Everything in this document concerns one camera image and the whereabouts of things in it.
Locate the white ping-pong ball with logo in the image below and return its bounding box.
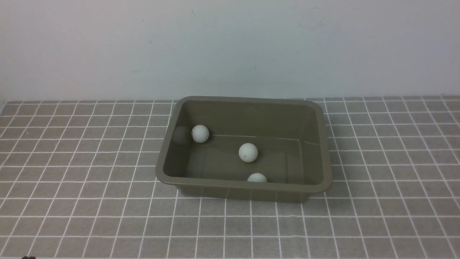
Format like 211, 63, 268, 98
191, 124, 210, 143

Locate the olive green plastic bin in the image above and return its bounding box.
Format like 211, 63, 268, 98
155, 96, 332, 203

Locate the grey checkered tablecloth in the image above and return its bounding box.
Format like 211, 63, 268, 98
0, 96, 460, 259

